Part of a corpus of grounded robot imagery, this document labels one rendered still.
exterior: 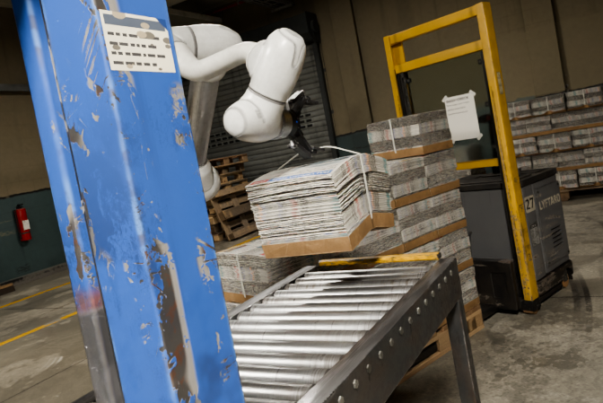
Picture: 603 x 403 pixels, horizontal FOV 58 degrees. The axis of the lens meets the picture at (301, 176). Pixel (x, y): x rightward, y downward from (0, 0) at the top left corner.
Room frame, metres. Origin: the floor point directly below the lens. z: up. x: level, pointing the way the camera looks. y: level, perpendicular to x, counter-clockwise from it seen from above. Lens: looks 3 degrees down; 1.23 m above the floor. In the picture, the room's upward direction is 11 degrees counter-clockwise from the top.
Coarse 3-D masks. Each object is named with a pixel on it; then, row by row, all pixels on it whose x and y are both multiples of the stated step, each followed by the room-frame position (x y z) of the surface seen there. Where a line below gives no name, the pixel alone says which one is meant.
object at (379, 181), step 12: (372, 156) 1.68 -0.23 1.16; (372, 168) 1.68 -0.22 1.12; (384, 168) 1.75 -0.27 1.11; (372, 180) 1.66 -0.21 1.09; (384, 180) 1.73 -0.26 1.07; (372, 192) 1.65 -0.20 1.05; (384, 192) 1.73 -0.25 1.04; (372, 204) 1.64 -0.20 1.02; (384, 204) 1.74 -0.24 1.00; (384, 228) 1.72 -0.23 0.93
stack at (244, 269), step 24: (408, 216) 2.83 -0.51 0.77; (432, 216) 2.95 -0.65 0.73; (384, 240) 2.68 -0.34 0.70; (408, 240) 2.79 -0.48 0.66; (240, 264) 2.32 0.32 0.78; (264, 264) 2.19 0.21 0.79; (288, 264) 2.27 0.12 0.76; (312, 264) 2.35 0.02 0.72; (384, 264) 2.65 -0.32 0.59; (408, 264) 2.78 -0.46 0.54; (432, 264) 2.88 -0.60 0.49; (240, 288) 2.35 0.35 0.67; (264, 288) 2.22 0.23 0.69; (432, 360) 2.80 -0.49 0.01
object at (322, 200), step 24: (312, 168) 1.55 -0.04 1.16; (336, 168) 1.47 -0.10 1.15; (264, 192) 1.54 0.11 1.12; (288, 192) 1.51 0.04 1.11; (312, 192) 1.47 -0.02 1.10; (336, 192) 1.45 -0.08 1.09; (360, 192) 1.57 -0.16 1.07; (264, 216) 1.57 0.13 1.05; (288, 216) 1.54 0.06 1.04; (312, 216) 1.50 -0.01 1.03; (336, 216) 1.46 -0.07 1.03; (360, 216) 1.55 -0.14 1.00; (264, 240) 1.59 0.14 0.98; (288, 240) 1.55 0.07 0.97
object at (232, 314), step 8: (296, 272) 1.90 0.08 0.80; (304, 272) 1.88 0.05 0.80; (288, 280) 1.80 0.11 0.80; (272, 288) 1.73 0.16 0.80; (280, 288) 1.72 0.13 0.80; (256, 296) 1.67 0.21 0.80; (264, 296) 1.65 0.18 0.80; (272, 296) 1.68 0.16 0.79; (240, 304) 1.61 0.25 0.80; (248, 304) 1.59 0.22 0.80; (232, 312) 1.54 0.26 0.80; (80, 400) 1.10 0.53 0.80; (88, 400) 1.09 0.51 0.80
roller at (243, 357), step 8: (240, 352) 1.21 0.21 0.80; (248, 352) 1.20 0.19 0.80; (256, 352) 1.19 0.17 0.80; (264, 352) 1.18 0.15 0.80; (272, 352) 1.18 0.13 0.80; (240, 360) 1.19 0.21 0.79; (248, 360) 1.18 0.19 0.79; (256, 360) 1.17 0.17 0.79; (264, 360) 1.16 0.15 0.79; (272, 360) 1.15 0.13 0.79; (280, 360) 1.14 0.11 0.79; (288, 360) 1.13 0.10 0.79; (296, 360) 1.12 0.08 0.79; (304, 360) 1.11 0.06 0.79; (312, 360) 1.10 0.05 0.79; (320, 360) 1.09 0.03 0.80; (328, 360) 1.08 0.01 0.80; (336, 360) 1.07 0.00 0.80; (328, 368) 1.07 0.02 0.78
